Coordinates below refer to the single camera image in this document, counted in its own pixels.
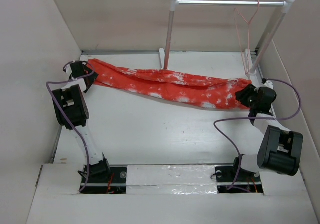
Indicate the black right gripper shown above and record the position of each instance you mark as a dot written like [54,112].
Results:
[242,95]

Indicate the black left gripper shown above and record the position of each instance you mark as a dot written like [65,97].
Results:
[92,78]

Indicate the red white tie-dye trousers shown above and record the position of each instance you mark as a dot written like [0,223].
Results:
[196,90]

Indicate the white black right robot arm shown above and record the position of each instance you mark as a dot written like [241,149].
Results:
[281,148]

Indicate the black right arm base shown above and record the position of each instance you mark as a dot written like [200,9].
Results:
[230,180]

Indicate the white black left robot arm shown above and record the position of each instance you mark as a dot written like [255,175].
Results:
[72,113]

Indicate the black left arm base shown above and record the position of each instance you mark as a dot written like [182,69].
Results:
[104,179]

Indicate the white clothes rack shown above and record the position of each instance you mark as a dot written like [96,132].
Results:
[164,53]

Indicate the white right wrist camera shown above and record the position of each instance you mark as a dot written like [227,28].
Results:
[267,83]

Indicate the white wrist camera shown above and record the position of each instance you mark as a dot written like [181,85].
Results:
[67,69]
[267,83]

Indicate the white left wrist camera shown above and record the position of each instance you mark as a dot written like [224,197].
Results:
[67,69]

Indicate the pink wire hanger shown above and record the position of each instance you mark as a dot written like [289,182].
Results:
[247,34]

